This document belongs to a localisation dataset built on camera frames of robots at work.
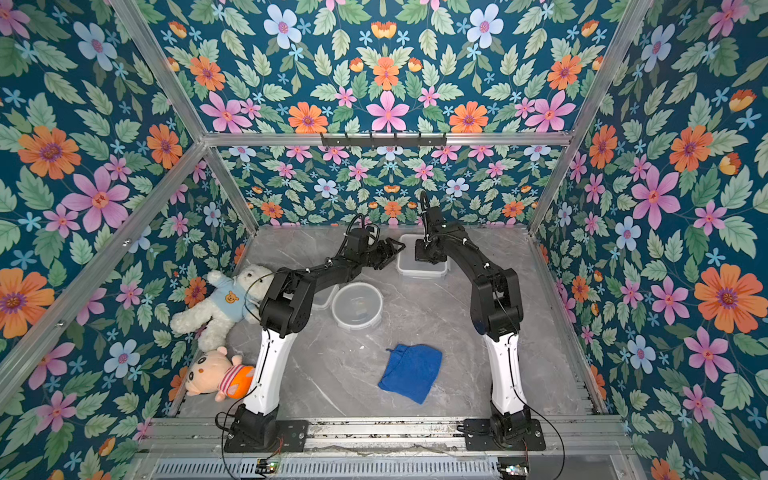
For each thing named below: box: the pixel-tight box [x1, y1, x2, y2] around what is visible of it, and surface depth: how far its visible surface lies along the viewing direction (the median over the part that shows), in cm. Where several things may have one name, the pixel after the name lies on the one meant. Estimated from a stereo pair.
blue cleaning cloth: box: [378, 344, 443, 405], surface depth 84 cm
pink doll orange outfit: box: [185, 346, 255, 402], surface depth 78 cm
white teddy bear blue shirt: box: [170, 264, 274, 351], surface depth 92 cm
